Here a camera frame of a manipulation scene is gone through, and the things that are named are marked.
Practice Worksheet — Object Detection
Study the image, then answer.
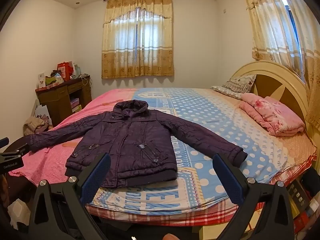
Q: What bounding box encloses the stack of books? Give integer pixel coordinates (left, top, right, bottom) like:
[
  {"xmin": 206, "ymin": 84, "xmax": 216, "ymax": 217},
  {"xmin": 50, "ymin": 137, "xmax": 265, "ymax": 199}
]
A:
[{"xmin": 71, "ymin": 97, "xmax": 82, "ymax": 113}]

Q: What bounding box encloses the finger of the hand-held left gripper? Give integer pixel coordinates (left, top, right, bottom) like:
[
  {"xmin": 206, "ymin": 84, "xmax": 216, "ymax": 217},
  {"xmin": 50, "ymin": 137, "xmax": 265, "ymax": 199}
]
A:
[{"xmin": 0, "ymin": 142, "xmax": 29, "ymax": 156}]

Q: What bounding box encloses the white paper bag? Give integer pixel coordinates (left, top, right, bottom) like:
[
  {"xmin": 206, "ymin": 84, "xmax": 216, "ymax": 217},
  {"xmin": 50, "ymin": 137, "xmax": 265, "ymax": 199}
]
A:
[{"xmin": 31, "ymin": 99, "xmax": 53, "ymax": 128}]

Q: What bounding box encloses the red cardboard box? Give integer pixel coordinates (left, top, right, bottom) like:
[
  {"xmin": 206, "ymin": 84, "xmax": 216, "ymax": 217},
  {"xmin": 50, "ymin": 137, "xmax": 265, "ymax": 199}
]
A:
[{"xmin": 294, "ymin": 211, "xmax": 310, "ymax": 231}]

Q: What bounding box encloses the beige floral window curtain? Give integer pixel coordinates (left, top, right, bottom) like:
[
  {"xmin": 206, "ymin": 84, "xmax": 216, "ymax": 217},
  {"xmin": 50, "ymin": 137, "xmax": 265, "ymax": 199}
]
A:
[
  {"xmin": 239, "ymin": 0, "xmax": 320, "ymax": 130},
  {"xmin": 101, "ymin": 0, "xmax": 175, "ymax": 79}
]

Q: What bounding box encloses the pile of beige clothes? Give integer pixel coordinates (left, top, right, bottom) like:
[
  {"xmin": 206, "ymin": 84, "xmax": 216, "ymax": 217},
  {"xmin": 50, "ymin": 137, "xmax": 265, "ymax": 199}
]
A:
[{"xmin": 23, "ymin": 116, "xmax": 50, "ymax": 136}]

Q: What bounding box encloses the red gift box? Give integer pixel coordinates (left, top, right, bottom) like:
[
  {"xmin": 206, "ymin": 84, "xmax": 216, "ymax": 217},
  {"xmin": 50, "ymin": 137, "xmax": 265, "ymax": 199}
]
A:
[{"xmin": 57, "ymin": 62, "xmax": 75, "ymax": 82}]

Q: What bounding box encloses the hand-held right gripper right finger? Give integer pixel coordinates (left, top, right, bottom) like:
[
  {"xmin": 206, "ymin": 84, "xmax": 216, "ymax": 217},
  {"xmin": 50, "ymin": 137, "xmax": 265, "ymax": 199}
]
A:
[{"xmin": 212, "ymin": 153, "xmax": 295, "ymax": 240}]

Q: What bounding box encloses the folded pink quilt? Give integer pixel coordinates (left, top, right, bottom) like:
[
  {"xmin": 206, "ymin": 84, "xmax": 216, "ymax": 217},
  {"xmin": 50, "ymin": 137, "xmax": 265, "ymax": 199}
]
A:
[{"xmin": 239, "ymin": 93, "xmax": 306, "ymax": 137}]

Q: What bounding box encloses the cream wooden bed headboard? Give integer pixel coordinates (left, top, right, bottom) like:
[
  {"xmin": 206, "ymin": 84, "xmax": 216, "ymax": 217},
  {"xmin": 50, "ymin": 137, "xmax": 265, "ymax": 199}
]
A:
[{"xmin": 229, "ymin": 60, "xmax": 317, "ymax": 140}]

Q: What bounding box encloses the dark cardboard box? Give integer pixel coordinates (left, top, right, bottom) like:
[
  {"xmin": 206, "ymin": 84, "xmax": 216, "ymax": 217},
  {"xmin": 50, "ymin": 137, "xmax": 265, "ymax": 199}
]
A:
[{"xmin": 286, "ymin": 179, "xmax": 309, "ymax": 212}]

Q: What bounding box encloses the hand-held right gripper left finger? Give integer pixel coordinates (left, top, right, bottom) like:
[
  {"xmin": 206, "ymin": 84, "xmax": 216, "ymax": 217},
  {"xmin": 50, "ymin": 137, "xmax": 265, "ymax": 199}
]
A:
[{"xmin": 29, "ymin": 152, "xmax": 112, "ymax": 240}]

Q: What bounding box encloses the brown wooden desk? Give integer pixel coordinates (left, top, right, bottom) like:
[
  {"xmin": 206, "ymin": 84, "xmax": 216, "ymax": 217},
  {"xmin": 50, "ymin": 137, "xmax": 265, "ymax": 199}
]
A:
[{"xmin": 35, "ymin": 75, "xmax": 92, "ymax": 127}]

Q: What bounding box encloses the white plastic bag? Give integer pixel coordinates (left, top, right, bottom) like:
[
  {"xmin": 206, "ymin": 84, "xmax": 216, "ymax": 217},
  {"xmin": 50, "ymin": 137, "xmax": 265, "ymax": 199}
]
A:
[{"xmin": 7, "ymin": 199, "xmax": 32, "ymax": 227}]

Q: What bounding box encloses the printed pink and blue bedsheet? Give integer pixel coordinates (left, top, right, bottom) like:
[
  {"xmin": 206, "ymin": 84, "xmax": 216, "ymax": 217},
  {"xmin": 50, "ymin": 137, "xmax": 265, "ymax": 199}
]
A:
[{"xmin": 9, "ymin": 87, "xmax": 318, "ymax": 224}]

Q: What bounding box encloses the patterned white pillow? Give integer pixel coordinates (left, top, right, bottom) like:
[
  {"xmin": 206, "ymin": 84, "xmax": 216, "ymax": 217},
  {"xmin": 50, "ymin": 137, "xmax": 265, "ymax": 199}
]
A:
[{"xmin": 211, "ymin": 74, "xmax": 257, "ymax": 100}]

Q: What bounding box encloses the purple quilted jacket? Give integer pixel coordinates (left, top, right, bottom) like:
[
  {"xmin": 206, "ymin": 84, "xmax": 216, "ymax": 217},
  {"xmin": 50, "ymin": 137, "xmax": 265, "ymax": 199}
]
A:
[{"xmin": 25, "ymin": 99, "xmax": 248, "ymax": 188}]

